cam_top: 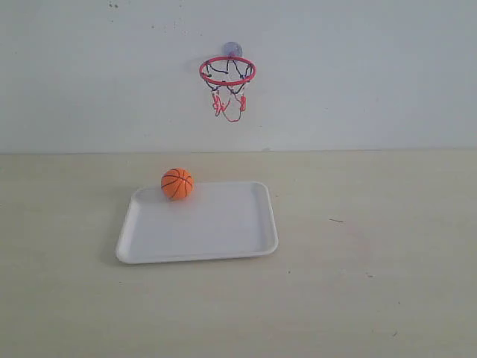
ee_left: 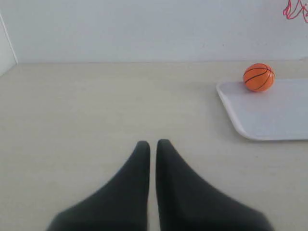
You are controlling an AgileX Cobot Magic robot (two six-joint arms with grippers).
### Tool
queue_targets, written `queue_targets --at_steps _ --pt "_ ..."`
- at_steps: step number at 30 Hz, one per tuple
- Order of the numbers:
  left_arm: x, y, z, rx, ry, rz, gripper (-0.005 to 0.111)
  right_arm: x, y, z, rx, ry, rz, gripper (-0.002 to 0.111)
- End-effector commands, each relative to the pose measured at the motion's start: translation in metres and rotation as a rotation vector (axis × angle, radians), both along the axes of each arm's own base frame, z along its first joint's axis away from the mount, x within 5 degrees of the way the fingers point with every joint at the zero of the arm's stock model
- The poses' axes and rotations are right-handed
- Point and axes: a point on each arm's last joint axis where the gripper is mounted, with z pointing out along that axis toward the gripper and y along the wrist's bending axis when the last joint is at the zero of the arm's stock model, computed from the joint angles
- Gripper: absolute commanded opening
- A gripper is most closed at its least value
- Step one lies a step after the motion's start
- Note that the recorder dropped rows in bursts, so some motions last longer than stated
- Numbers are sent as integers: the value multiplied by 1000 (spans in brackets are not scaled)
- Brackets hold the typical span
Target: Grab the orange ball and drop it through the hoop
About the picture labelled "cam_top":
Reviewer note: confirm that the white rectangular tray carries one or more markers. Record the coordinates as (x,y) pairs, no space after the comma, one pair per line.
(222,220)

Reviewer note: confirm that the red mini basketball hoop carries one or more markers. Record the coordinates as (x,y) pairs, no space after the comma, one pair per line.
(227,78)

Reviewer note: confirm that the clear suction cup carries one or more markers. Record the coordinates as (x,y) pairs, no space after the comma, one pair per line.
(232,49)

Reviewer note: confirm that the small orange basketball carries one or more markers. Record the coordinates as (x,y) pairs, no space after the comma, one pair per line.
(177,184)

